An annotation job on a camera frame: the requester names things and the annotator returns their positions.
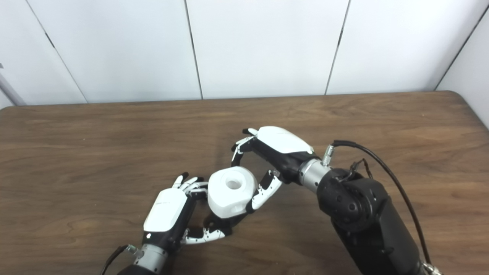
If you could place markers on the grey wall corner post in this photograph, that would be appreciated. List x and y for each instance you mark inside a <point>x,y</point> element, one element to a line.
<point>11,93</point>

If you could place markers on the round white piece with holes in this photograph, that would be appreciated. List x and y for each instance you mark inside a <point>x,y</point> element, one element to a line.
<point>229,198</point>

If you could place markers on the black flanged holder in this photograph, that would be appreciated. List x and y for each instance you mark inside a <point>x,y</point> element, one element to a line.
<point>229,223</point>

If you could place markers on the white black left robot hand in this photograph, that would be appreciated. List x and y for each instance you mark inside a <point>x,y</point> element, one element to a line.
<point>166,210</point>

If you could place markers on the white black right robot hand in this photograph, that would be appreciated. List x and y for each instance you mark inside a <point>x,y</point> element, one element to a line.
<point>284,143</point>

